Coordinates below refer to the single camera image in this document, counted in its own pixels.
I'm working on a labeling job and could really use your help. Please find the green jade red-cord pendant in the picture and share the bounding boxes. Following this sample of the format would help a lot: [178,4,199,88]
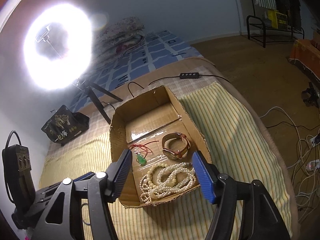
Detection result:
[129,140,159,166]

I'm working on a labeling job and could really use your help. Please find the brown leather wrist watch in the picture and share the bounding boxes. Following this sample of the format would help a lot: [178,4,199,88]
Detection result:
[162,132,191,160]

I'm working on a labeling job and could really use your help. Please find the white pearl necklace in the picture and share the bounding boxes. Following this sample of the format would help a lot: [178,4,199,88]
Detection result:
[139,161,198,204]

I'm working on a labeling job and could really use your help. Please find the yellow striped bed sheet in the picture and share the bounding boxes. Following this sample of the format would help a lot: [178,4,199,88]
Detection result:
[39,82,297,239]

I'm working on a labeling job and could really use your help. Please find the open cardboard box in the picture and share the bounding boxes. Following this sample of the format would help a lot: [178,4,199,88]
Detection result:
[110,86,212,209]

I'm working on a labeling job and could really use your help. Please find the black tripod stand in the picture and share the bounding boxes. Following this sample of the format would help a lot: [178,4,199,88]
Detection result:
[72,78,124,125]

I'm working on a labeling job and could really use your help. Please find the pink plaid blanket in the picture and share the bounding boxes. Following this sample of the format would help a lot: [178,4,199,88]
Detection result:
[47,66,217,157]

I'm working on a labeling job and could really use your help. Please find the blue patterned bed cover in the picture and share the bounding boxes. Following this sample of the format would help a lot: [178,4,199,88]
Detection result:
[68,29,205,113]

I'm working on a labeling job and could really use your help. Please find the floral folded quilt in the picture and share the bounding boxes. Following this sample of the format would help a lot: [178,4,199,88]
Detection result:
[92,16,145,62]

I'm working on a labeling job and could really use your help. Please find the black metal rack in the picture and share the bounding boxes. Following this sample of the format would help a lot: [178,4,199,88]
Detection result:
[246,15,305,48]

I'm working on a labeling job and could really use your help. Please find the orange box on floor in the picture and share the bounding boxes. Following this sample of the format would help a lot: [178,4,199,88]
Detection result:
[288,39,319,86]

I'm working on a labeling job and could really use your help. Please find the yellow box on rack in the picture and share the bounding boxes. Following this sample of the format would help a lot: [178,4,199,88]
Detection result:
[267,10,288,30]

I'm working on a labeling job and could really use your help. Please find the white floor cables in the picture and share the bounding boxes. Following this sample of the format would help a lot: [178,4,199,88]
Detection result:
[260,106,320,221]

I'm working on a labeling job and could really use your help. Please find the black ring light cable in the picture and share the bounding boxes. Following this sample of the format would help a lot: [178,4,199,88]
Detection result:
[100,71,232,111]

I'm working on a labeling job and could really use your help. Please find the white ring light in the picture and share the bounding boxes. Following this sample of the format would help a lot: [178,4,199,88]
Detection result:
[23,3,93,90]

